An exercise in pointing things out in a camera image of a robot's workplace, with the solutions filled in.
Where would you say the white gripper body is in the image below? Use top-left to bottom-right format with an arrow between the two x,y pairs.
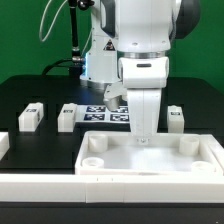
118,57 -> 169,139

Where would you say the white desk top tray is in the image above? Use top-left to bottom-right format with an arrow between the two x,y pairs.
75,131 -> 224,176

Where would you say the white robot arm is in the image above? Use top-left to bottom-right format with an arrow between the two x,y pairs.
78,0 -> 200,139

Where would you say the fiducial marker sheet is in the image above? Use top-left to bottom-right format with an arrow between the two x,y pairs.
76,105 -> 129,123

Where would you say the white right fence block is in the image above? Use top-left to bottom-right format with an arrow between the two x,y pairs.
208,136 -> 224,172

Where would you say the white fence block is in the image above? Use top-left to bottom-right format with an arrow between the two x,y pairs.
208,136 -> 224,172
0,132 -> 10,160

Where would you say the white left fence block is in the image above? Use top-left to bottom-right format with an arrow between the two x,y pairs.
0,132 -> 10,160

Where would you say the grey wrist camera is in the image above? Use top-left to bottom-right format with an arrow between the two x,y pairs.
103,82 -> 127,111

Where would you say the black camera stand pole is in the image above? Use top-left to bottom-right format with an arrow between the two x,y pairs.
68,0 -> 94,77

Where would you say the black cable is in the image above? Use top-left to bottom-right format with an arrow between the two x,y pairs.
41,58 -> 75,76

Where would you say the white cable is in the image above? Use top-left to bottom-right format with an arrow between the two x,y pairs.
38,0 -> 69,43

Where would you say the white front fence wall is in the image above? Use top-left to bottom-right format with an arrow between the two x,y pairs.
0,174 -> 224,203

